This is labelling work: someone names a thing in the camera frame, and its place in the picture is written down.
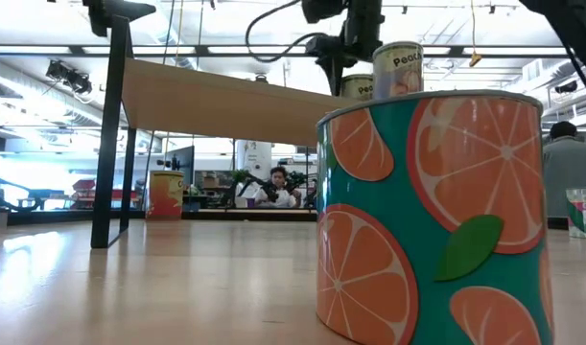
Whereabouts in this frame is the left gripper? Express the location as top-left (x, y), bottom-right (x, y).
top-left (305, 34), bottom-right (370, 97)

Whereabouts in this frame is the wooden shelf with black legs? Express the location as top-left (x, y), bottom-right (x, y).
top-left (82, 0), bottom-right (359, 249)

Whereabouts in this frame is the peach can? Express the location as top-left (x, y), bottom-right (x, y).
top-left (339, 73), bottom-right (375, 103)
top-left (371, 40), bottom-right (425, 101)

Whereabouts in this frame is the seated person in white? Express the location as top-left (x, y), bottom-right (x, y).
top-left (253, 166), bottom-right (303, 210)

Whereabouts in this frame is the teal can with orange slices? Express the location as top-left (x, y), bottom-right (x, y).
top-left (315, 89), bottom-right (556, 345)

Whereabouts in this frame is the black computer monitor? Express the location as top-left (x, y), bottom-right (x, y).
top-left (165, 146), bottom-right (197, 186)

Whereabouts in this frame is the corn can yellow orange label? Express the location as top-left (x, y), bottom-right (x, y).
top-left (147, 170), bottom-right (185, 220)

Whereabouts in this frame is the person in grey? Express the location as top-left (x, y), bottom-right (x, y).
top-left (541, 120), bottom-right (586, 230)

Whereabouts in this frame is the green peas can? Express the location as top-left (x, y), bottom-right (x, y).
top-left (565, 187), bottom-right (586, 240)

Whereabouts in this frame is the black camera cable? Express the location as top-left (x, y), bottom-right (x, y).
top-left (244, 0), bottom-right (332, 64)

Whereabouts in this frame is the yellow hanging cord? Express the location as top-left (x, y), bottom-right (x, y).
top-left (468, 0), bottom-right (483, 68)

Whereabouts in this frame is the black table frame rail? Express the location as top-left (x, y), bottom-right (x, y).
top-left (0, 209), bottom-right (317, 226)

